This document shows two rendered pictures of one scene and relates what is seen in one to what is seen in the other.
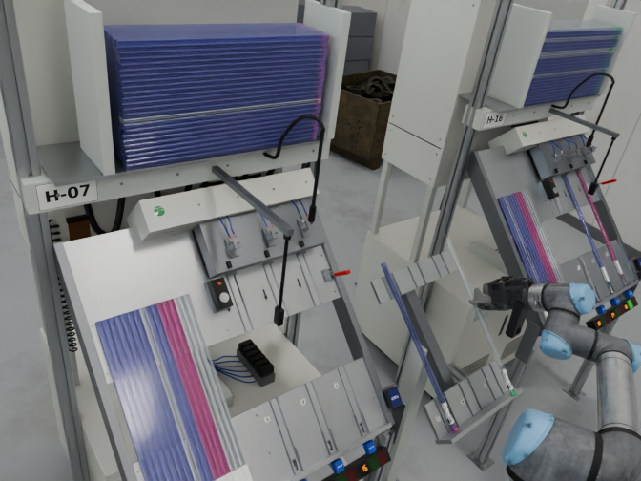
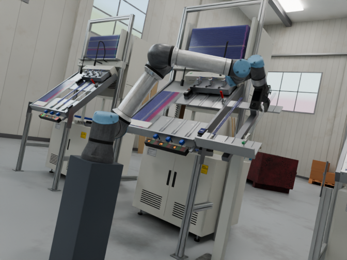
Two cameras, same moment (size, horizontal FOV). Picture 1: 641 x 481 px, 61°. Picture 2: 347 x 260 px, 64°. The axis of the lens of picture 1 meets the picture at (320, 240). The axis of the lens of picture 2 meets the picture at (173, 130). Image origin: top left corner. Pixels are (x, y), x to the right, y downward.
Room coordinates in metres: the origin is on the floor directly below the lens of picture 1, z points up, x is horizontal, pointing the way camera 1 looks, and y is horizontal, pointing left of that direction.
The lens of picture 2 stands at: (0.54, -1.91, 0.75)
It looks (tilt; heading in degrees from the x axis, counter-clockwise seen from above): 0 degrees down; 77
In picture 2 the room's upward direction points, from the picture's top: 12 degrees clockwise
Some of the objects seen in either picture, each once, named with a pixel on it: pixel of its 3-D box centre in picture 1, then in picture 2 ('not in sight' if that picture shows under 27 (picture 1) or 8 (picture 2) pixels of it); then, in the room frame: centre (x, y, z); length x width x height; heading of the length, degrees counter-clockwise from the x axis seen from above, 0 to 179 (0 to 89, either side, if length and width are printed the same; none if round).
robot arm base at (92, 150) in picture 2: not in sight; (99, 149); (0.51, -0.56, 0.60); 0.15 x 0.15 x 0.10
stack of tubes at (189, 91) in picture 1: (220, 90); (218, 45); (1.26, 0.28, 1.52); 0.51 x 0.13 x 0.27; 131
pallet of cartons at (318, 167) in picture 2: not in sight; (327, 174); (7.65, 5.87, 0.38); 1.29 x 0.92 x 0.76; 38
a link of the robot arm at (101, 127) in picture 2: not in sight; (105, 125); (0.51, -0.55, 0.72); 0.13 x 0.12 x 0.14; 71
